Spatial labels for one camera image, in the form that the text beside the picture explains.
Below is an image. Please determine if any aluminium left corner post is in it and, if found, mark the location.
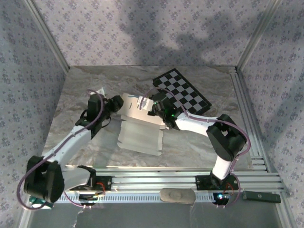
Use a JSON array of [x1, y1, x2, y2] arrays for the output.
[[23, 0, 71, 72]]

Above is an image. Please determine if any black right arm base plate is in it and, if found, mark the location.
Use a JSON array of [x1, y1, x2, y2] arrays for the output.
[[195, 175, 239, 191]]

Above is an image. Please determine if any aluminium corner post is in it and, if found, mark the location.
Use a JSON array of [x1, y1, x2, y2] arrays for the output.
[[236, 0, 283, 72], [23, 0, 71, 72]]

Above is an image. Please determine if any white and blue paper box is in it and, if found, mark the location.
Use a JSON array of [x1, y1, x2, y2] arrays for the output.
[[116, 92, 166, 157]]

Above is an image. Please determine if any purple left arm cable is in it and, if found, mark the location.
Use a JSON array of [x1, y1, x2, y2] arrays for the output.
[[16, 89, 105, 211]]

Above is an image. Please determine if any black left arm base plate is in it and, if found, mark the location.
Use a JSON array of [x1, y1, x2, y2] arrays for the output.
[[91, 175, 113, 192]]

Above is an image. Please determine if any green tape roll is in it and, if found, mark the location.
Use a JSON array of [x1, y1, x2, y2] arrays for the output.
[[29, 196, 53, 211]]

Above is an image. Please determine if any white slotted cable duct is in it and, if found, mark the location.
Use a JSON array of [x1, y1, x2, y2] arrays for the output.
[[56, 192, 217, 204]]

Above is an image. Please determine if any grey oval pad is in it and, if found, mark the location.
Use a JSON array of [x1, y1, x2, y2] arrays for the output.
[[159, 188, 197, 204]]

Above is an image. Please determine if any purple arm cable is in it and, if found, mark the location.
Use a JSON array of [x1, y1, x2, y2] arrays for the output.
[[16, 89, 105, 211], [140, 87, 252, 209]]

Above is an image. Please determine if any black rectangular bar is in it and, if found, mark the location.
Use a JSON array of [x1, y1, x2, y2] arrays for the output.
[[242, 190, 282, 204]]

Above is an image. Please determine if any aluminium side rail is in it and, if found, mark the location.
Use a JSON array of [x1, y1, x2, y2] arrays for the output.
[[229, 67, 270, 171]]

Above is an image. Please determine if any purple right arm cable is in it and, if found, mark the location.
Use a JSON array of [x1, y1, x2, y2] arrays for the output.
[[140, 87, 252, 209]]

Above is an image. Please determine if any aluminium right corner post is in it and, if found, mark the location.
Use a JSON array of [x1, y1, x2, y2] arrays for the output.
[[236, 0, 283, 72]]

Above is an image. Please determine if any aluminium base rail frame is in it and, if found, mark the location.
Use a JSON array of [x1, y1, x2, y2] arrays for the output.
[[57, 166, 290, 198]]

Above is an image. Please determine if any black and white checkerboard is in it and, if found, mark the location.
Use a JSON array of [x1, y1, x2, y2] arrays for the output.
[[152, 68, 212, 116]]

